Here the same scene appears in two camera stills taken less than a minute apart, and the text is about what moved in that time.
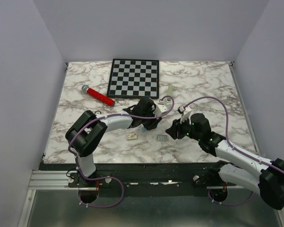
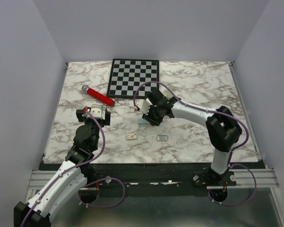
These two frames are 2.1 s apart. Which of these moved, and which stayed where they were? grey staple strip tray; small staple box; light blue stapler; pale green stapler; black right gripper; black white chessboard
Moved: light blue stapler; black right gripper
Stayed: grey staple strip tray; black white chessboard; small staple box; pale green stapler
